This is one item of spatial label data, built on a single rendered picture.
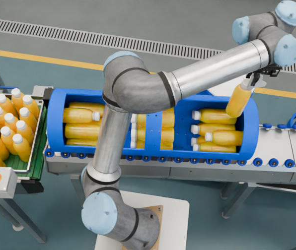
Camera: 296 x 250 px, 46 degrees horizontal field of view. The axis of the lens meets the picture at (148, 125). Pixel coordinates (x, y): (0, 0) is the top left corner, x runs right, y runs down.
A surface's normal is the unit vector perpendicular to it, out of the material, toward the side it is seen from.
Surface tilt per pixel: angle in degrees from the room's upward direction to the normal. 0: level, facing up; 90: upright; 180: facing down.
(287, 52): 68
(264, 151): 0
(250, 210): 0
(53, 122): 36
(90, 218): 40
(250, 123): 23
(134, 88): 30
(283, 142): 0
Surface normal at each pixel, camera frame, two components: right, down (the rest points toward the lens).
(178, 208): 0.04, -0.51
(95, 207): -0.61, -0.39
